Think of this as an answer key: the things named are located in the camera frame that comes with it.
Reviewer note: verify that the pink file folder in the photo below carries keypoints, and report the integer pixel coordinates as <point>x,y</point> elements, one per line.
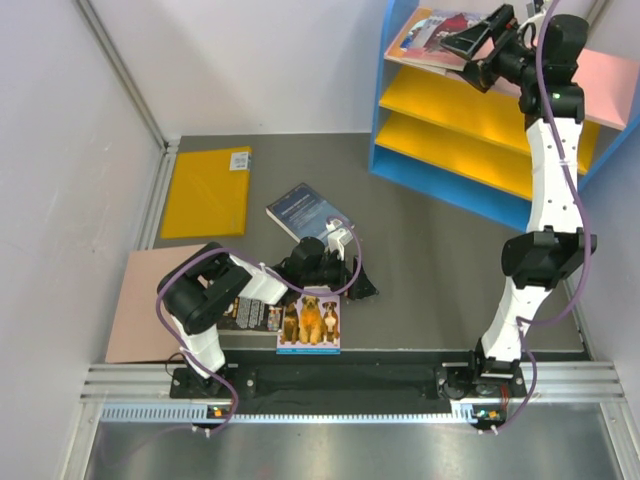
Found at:
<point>137,334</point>

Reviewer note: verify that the aluminium frame rail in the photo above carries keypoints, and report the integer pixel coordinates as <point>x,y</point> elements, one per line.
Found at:
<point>140,393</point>

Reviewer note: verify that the yellow file folder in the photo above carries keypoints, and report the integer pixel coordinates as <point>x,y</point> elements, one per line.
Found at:
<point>208,194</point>

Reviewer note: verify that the colourful wooden bookshelf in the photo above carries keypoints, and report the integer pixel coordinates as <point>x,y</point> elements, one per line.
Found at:
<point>437,135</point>

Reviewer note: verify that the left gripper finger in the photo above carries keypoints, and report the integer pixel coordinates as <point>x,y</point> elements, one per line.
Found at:
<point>362,287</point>
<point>325,291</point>

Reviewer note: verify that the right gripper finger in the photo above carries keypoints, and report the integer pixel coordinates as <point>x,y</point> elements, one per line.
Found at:
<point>480,75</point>
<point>467,43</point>

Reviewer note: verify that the dark blue hardcover book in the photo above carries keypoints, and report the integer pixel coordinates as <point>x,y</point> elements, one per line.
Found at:
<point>303,212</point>

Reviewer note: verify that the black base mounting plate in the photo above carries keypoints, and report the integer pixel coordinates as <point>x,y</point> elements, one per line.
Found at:
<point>352,382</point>

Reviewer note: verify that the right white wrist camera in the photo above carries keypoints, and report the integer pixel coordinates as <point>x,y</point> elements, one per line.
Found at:
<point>535,7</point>

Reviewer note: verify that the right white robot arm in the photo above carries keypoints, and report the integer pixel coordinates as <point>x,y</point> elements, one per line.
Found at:
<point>557,240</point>

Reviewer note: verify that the red castle picture book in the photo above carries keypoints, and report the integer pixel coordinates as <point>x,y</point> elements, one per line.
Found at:
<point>421,45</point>

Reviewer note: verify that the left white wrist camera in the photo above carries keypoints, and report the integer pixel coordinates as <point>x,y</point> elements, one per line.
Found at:
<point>338,237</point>

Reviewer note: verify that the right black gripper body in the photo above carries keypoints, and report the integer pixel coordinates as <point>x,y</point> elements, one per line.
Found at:
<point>513,63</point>

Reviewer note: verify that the purple dog book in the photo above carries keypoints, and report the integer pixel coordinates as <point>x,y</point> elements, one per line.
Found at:
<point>311,326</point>

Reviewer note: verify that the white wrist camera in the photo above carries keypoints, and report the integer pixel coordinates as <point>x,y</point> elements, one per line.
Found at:
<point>338,237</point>
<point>535,7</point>

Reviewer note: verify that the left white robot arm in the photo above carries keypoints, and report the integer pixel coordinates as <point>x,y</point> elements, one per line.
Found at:
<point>197,293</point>

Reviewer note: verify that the orange Othello book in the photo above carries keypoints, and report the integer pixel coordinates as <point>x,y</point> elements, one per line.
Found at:
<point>402,41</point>

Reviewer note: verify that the black paperback book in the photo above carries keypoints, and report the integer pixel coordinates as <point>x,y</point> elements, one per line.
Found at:
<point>250,316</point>

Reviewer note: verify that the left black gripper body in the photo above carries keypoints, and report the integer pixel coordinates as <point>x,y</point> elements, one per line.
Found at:
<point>331,273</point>

